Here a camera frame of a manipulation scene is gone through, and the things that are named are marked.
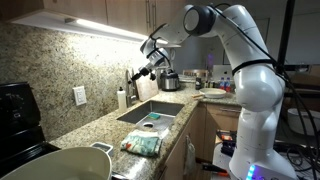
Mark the stainless steel sink basin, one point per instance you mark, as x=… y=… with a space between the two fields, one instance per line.
x=160 y=109

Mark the hanging grey dish towel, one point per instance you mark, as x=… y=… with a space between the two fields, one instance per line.
x=190 y=156

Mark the white cooking pot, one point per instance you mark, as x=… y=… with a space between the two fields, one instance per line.
x=60 y=165

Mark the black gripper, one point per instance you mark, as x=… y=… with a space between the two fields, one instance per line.
x=146 y=71

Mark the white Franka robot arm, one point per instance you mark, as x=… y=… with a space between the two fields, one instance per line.
x=260 y=90

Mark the white wall outlet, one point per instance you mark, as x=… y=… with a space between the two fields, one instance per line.
x=79 y=96

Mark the white bucket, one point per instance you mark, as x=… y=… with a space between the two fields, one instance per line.
x=305 y=121

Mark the under-cabinet light strip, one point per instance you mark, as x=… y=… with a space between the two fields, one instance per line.
x=110 y=29

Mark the green sponge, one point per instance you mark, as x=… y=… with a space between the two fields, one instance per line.
x=154 y=116

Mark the wooden rack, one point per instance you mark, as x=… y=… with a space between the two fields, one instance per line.
x=195 y=73

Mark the wooden cutting board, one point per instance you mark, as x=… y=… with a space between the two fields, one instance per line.
x=146 y=88

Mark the silver Apple laptop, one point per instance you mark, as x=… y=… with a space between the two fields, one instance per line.
x=223 y=71

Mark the small grey square container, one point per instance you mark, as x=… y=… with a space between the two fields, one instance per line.
x=101 y=146

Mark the blue label water bottle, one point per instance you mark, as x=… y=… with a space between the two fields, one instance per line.
x=228 y=85
x=222 y=84

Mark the black vertical pole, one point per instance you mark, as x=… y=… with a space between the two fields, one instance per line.
x=286 y=33

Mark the dark small bottle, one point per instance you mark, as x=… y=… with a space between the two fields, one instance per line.
x=198 y=83

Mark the white plate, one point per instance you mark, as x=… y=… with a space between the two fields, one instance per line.
x=212 y=92

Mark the steel rice cooker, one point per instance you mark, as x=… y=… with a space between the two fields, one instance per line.
x=170 y=81

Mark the curved steel faucet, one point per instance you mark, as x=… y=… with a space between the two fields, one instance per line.
x=130 y=90

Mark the white soap dispenser bottle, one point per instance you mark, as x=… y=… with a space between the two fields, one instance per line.
x=122 y=100

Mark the black kitchen stove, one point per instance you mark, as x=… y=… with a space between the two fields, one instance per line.
x=18 y=133

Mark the wooden lower cabinets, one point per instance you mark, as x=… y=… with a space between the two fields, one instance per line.
x=200 y=133

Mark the black orange tool case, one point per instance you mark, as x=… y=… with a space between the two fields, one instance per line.
x=228 y=141

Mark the folded green white towel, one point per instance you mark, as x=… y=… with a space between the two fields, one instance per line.
x=141 y=144

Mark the wooden upper cabinet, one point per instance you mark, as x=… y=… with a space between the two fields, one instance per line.
x=126 y=11

